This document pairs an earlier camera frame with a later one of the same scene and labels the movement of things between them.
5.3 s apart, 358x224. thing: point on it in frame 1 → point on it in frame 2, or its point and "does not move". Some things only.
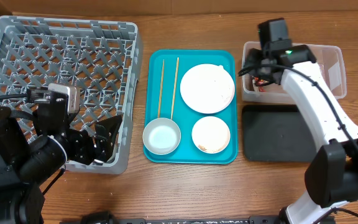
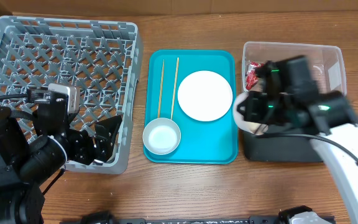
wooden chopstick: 174,89 does not move
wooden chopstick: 163,71 does not move
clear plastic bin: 330,60 does not move
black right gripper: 250,55 → 252,104
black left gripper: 86,152 does not move
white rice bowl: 211,134 → 252,127
